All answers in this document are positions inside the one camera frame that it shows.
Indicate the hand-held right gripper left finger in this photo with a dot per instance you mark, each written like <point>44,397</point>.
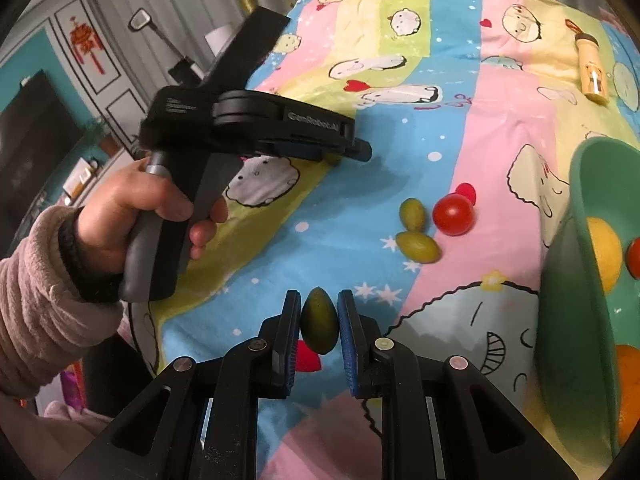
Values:
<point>290,370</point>

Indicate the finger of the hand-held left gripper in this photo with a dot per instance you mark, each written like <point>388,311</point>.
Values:
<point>300,150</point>

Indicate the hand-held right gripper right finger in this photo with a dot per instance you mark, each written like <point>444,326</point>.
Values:
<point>350,360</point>

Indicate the green olive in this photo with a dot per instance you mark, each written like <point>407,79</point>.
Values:
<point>320,320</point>
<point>412,214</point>
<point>419,247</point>

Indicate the green bowl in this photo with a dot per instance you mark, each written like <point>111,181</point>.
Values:
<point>565,310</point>

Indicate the orange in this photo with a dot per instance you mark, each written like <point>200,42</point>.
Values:
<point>627,390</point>

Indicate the red cherry tomato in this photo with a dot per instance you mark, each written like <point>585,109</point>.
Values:
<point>634,260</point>
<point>452,215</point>

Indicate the person's left forearm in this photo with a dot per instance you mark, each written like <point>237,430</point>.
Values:
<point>35,300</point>

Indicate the person's left hand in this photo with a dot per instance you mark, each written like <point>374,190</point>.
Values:
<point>110,210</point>

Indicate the striped cartoon printed blanket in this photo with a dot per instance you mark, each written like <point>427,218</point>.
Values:
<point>350,210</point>

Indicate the white box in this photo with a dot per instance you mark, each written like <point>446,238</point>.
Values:
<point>220,40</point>

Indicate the green potted plant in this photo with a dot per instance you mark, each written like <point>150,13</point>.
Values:
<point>100,137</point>

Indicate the black floor lamp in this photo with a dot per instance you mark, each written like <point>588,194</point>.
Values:
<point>141,20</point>

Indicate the black television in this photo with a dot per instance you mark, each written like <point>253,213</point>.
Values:
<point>30,150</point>

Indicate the black wrist band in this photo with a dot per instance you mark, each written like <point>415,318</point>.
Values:
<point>75,260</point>

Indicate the person's clothed leg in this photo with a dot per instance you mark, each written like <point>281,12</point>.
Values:
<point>40,445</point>

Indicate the yellow lemon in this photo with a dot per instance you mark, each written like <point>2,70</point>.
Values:
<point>605,255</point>

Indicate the yellow printed flask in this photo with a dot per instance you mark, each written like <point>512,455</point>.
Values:
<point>592,75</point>

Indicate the red knot wall ornament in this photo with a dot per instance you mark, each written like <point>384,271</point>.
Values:
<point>85,42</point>

